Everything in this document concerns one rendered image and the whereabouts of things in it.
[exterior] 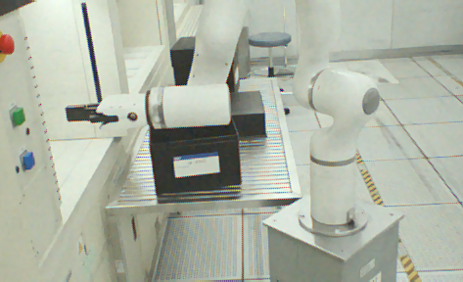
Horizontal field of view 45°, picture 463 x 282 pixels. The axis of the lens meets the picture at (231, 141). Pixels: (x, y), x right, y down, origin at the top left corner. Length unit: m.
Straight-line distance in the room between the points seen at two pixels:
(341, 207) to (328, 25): 0.48
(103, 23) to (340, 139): 0.87
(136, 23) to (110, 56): 1.47
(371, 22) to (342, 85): 4.80
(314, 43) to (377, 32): 4.85
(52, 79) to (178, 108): 0.91
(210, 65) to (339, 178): 0.48
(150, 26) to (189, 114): 2.25
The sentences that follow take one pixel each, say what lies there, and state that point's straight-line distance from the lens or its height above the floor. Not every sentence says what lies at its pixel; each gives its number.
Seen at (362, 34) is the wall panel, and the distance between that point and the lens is 6.13.
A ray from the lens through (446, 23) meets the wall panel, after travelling 6.34.
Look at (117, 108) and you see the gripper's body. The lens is 1.11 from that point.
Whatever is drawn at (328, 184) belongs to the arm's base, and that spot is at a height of 0.89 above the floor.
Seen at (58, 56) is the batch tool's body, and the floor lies 1.16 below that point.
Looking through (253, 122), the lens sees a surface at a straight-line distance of 2.09.
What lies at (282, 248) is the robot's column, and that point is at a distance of 1.56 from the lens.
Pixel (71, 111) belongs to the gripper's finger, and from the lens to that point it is 1.17.
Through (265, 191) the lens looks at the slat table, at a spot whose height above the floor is 0.76.
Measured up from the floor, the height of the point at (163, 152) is 0.90.
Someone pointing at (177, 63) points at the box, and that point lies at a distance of 2.52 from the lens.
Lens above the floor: 1.56
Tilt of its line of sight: 22 degrees down
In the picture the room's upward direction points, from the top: 4 degrees counter-clockwise
